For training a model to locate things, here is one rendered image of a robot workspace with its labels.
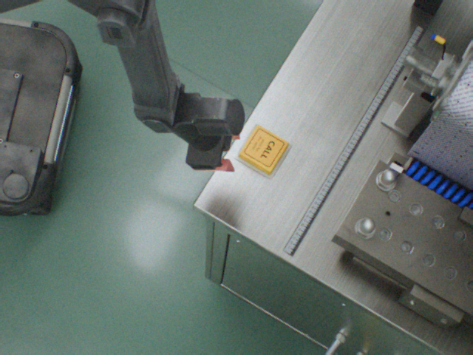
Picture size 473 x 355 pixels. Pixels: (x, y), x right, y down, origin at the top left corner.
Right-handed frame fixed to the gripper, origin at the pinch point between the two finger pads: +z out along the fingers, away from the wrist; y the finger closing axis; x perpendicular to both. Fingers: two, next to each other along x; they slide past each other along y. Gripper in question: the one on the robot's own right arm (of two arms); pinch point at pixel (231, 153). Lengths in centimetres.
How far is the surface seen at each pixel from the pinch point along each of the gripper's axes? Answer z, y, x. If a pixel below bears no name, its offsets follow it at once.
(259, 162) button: 13.2, 2.8, 1.6
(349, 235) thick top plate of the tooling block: 12.6, -10.5, -18.8
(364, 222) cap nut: 9.9, -8.7, -22.4
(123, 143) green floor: 75, 28, 81
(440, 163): 16.2, 4.1, -32.5
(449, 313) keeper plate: 23.1, -21.0, -35.3
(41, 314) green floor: 68, -25, 92
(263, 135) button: 13.2, 8.1, 1.6
